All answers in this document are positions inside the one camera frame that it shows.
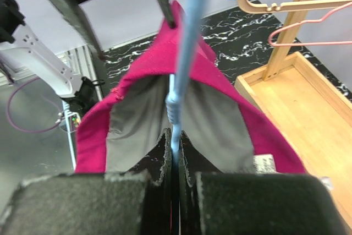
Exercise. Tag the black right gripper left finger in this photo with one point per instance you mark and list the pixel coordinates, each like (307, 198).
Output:
(133, 202)

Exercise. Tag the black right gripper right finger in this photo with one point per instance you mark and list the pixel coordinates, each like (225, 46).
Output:
(213, 202)

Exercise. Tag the blue wire hanger magenta skirt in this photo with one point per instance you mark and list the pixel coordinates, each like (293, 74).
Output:
(181, 67)

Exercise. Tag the pink wire hanger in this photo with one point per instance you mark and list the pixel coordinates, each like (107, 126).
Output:
(334, 28)

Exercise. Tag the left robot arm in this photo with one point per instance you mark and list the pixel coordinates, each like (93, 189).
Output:
(18, 38)

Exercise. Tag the wooden clothes rack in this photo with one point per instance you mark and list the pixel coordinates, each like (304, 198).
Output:
(311, 113)

